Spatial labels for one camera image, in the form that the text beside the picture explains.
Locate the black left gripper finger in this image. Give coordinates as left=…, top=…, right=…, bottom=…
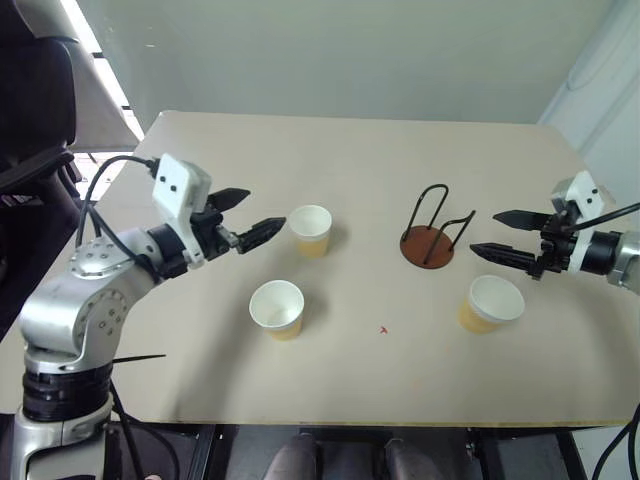
left=236, top=216, right=288, bottom=255
left=205, top=187, right=252, bottom=216

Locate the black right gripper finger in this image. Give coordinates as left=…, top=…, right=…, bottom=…
left=469, top=242, right=537, bottom=274
left=492, top=209, right=552, bottom=232

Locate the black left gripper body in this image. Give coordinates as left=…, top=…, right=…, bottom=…
left=189, top=208, right=245, bottom=261

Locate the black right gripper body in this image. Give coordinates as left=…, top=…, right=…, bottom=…
left=525, top=212, right=579, bottom=281

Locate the yellow paper cup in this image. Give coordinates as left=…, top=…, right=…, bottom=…
left=287, top=204, right=334, bottom=260
left=458, top=274, right=526, bottom=336
left=248, top=279, right=306, bottom=343

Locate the brown cup holder stand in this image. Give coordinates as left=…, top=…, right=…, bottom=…
left=399, top=183, right=477, bottom=271

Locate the black office chair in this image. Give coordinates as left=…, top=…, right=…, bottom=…
left=0, top=0, right=96, bottom=341

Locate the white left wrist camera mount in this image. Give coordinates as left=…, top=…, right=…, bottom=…
left=150, top=153, right=213, bottom=263

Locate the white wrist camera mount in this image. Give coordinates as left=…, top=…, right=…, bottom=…
left=550, top=170, right=618, bottom=274
left=150, top=153, right=213, bottom=263

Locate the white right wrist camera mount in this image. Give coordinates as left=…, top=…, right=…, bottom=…
left=550, top=170, right=618, bottom=274

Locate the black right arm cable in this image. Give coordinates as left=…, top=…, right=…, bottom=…
left=563, top=201, right=640, bottom=234

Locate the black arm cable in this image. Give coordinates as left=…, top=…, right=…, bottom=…
left=74, top=154, right=161, bottom=266
left=563, top=201, right=640, bottom=234

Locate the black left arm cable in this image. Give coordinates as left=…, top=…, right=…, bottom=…
left=74, top=154, right=161, bottom=266

